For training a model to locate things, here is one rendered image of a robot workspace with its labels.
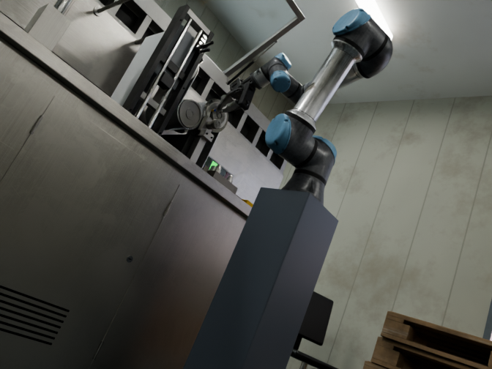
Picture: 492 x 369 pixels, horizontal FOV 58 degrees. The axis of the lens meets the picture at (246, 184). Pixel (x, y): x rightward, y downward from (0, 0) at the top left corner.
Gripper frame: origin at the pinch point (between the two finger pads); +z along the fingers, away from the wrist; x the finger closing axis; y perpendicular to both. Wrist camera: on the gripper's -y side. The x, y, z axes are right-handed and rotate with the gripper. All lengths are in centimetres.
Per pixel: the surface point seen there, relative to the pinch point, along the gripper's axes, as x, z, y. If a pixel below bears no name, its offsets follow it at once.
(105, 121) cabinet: 51, 10, -47
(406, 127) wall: -252, -62, 164
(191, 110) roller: 10.7, 7.9, -3.4
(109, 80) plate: 34, 32, 19
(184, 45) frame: 32.7, -8.4, 0.9
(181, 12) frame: 41.4, -15.5, 4.6
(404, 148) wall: -252, -49, 141
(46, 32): 70, 20, -8
